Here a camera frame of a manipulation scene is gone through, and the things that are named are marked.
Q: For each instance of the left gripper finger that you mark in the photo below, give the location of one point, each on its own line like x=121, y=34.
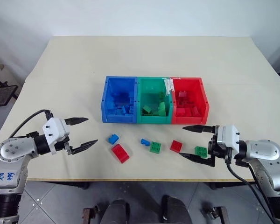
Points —
x=75, y=121
x=84, y=146

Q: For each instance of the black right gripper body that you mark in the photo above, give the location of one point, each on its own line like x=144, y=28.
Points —
x=215, y=149

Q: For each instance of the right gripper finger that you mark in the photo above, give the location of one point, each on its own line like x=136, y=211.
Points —
x=196, y=158
x=197, y=128

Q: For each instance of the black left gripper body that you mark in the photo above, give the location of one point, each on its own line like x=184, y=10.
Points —
x=60, y=145

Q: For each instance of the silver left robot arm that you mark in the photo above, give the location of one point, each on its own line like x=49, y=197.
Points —
x=12, y=151

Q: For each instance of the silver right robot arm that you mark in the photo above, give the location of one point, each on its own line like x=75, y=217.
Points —
x=263, y=149

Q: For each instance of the green four-stud toy brick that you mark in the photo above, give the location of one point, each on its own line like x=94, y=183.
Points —
x=155, y=147
x=200, y=151

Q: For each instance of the red plastic bin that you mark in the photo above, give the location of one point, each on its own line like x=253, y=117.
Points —
x=189, y=120

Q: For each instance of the red sloped brick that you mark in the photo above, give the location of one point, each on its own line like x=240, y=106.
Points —
x=195, y=111

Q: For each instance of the red square toy brick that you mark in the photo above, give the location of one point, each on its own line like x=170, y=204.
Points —
x=176, y=146

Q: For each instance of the red block brick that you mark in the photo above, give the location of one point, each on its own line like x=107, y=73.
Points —
x=180, y=112

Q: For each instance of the blue sloped toy brick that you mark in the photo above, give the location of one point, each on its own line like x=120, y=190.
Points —
x=113, y=138

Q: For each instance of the dark red flat brick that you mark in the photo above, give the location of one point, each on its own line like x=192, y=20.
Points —
x=183, y=94

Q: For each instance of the large red rounded brick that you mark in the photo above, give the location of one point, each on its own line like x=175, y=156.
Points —
x=120, y=153

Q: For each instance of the large green sloped brick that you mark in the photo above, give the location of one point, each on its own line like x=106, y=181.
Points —
x=162, y=109

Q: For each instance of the blue plastic bin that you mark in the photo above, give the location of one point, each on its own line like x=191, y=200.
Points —
x=119, y=117

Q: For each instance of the green plastic bin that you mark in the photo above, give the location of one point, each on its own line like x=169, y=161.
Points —
x=154, y=119

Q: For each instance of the blue sloped brick in pile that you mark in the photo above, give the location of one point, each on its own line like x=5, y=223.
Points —
x=122, y=110

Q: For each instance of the white label on bin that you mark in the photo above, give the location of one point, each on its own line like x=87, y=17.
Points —
x=168, y=86

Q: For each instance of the green roof-shaped brick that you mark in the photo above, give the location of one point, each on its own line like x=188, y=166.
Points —
x=147, y=109

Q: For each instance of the small blue toy brick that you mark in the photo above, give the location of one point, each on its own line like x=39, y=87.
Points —
x=144, y=142

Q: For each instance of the dark rounded shape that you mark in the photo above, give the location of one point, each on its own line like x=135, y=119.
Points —
x=116, y=211
x=176, y=210

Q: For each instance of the blue studded tall brick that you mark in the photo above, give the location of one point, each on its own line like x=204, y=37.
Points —
x=131, y=101

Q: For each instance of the black metal rack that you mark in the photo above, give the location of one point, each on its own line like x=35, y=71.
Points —
x=1, y=94

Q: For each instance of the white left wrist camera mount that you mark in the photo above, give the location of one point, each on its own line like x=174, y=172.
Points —
x=54, y=130

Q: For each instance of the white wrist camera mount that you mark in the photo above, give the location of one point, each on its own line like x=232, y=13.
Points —
x=228, y=137
x=54, y=130

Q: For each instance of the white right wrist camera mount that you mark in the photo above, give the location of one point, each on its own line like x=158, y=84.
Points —
x=228, y=137

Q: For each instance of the rusty metal bracket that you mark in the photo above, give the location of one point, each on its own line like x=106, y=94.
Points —
x=218, y=212
x=89, y=212

